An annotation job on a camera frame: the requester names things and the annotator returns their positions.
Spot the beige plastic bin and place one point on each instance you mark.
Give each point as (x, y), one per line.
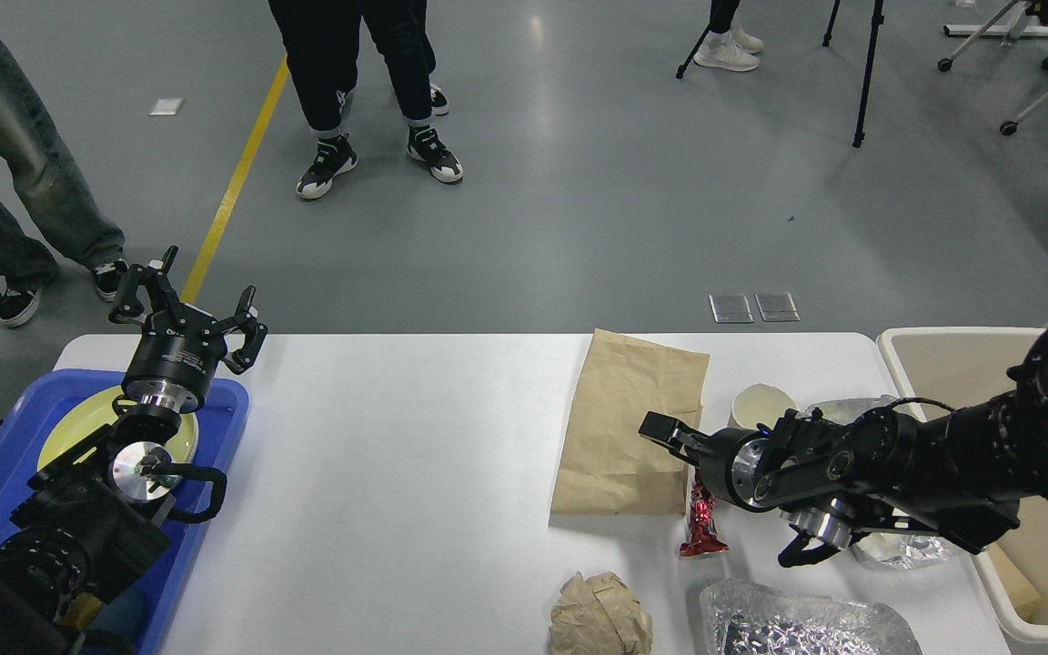
(962, 367)

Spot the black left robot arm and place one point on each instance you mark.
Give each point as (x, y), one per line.
(95, 520)

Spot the black tripod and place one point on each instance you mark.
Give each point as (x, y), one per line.
(877, 20)

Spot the red foil wrapper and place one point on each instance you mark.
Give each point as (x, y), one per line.
(701, 535)

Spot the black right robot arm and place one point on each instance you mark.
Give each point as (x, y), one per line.
(960, 477)

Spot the person in baggy jeans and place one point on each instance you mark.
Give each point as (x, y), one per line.
(53, 190)

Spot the yellow plate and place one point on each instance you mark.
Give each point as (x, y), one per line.
(97, 411)

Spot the white paper cup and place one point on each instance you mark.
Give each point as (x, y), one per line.
(759, 404)

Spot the crumpled brown paper ball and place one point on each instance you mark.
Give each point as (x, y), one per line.
(599, 615)

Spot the brown paper bag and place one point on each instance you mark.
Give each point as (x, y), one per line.
(606, 467)

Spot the person in black leggings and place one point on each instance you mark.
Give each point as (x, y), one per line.
(725, 44)

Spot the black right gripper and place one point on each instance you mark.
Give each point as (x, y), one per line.
(727, 460)

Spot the brown paper in bin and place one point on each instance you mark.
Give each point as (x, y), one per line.
(1022, 594)

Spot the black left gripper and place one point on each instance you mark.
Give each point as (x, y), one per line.
(176, 358)

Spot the person in green-black sneakers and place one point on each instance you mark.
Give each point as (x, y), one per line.
(322, 39)

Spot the floor outlet plate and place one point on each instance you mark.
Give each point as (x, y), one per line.
(738, 308)

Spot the clear plastic bag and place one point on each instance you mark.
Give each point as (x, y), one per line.
(886, 550)

